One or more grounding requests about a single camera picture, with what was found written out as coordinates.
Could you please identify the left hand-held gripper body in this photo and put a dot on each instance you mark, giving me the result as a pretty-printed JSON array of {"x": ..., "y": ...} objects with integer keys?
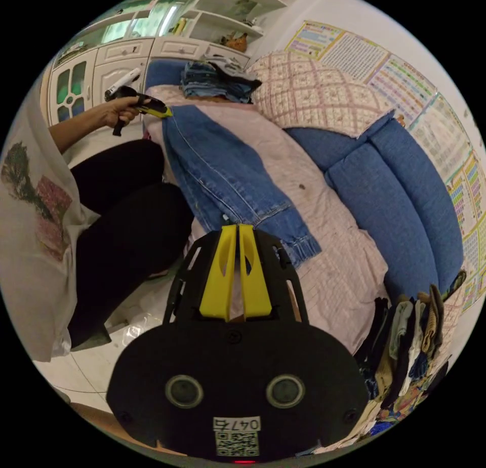
[{"x": 127, "y": 91}]

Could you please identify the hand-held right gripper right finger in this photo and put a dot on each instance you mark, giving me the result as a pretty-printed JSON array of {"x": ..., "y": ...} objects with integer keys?
[{"x": 256, "y": 293}]

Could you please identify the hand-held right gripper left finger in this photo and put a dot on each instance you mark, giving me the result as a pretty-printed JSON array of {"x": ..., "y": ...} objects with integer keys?
[{"x": 218, "y": 285}]

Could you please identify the blue jeans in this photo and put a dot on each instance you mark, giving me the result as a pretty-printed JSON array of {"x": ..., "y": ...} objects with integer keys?
[{"x": 220, "y": 164}]

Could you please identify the person's left forearm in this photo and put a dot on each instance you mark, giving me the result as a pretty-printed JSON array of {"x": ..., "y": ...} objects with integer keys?
[{"x": 76, "y": 128}]

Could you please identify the person's left hand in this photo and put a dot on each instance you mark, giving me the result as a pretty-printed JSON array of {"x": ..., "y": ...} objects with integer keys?
[{"x": 115, "y": 112}]

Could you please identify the white cupboard with shelves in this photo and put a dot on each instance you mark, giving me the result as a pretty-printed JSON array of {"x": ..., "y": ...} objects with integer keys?
[{"x": 114, "y": 54}]

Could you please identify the pile of clothes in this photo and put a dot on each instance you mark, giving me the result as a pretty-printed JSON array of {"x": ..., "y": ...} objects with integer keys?
[
  {"x": 410, "y": 339},
  {"x": 212, "y": 82}
]

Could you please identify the bed with pink sheet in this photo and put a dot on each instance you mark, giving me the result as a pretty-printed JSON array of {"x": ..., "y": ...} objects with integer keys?
[{"x": 326, "y": 285}]

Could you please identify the blue long cushion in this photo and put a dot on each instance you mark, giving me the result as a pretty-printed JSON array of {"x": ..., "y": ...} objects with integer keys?
[
  {"x": 387, "y": 217},
  {"x": 425, "y": 179}
]

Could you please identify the pink checked quilt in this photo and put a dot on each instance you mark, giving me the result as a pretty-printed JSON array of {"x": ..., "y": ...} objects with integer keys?
[{"x": 319, "y": 92}]

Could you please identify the person's body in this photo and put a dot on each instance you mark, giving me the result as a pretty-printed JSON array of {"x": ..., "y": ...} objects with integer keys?
[{"x": 34, "y": 247}]

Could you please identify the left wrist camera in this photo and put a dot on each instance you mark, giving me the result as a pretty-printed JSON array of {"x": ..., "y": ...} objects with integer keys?
[{"x": 123, "y": 79}]

